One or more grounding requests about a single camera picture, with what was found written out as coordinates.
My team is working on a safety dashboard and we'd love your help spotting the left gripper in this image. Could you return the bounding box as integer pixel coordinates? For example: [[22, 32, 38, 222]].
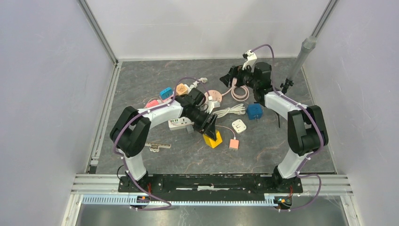
[[185, 106, 217, 141]]

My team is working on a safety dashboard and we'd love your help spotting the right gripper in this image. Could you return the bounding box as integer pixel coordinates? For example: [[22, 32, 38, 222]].
[[220, 62, 259, 90]]

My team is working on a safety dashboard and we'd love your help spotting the yellow cube socket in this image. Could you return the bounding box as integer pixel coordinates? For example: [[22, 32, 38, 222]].
[[203, 130, 223, 148]]

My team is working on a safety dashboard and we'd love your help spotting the small pink charger plug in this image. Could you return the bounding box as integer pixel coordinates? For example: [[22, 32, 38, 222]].
[[229, 139, 239, 151]]

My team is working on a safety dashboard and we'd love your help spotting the white square plug adapter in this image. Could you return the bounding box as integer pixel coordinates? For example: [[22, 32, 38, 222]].
[[231, 119, 247, 134]]

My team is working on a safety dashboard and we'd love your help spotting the blue cube socket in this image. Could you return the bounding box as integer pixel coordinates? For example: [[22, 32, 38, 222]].
[[246, 103, 263, 120]]

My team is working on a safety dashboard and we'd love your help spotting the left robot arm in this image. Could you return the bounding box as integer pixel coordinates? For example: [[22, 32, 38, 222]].
[[110, 89, 217, 192]]

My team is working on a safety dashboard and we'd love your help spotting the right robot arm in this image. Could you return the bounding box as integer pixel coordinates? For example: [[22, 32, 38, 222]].
[[220, 62, 328, 192]]

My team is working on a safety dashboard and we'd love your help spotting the pink round socket base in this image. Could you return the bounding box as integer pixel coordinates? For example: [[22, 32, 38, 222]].
[[204, 90, 223, 104]]

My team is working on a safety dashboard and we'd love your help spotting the tan wooden cube plug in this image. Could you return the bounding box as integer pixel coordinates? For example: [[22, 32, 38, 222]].
[[176, 83, 190, 96]]

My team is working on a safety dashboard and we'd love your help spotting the blue plug adapter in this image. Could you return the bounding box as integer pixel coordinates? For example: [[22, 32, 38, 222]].
[[160, 87, 174, 100]]

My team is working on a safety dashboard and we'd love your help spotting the small white power strip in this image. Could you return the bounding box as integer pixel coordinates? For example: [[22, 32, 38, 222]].
[[168, 117, 193, 130]]

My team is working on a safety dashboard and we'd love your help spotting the long white power strip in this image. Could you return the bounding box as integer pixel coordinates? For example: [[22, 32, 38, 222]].
[[145, 83, 191, 107]]

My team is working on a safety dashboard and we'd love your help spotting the pink coiled cable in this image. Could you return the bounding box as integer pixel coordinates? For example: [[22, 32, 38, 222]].
[[222, 78, 250, 102]]

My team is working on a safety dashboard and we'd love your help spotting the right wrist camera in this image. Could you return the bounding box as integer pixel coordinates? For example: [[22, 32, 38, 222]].
[[241, 49, 257, 71]]

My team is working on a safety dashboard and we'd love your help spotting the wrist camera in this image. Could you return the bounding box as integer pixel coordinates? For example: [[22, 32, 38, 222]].
[[205, 96, 220, 113], [241, 49, 257, 71]]

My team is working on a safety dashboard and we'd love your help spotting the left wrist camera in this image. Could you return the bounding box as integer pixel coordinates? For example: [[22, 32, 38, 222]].
[[205, 96, 220, 113]]

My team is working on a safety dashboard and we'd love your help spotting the white bundled cable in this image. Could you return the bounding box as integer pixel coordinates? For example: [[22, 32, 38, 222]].
[[213, 103, 247, 119]]

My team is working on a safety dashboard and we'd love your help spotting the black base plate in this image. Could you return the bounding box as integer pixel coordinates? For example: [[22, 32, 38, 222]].
[[118, 173, 303, 202]]

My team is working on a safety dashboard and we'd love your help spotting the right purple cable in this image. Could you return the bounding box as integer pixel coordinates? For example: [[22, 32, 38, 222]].
[[251, 44, 327, 213]]

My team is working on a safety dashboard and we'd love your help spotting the purple cable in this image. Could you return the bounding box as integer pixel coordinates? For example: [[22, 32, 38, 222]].
[[112, 77, 213, 211], [251, 44, 327, 213]]

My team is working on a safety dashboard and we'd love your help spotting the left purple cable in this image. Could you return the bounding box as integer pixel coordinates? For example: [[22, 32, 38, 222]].
[[112, 77, 213, 211]]

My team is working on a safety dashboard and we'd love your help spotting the white cable duct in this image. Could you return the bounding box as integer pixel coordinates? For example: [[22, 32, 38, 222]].
[[82, 194, 287, 207]]

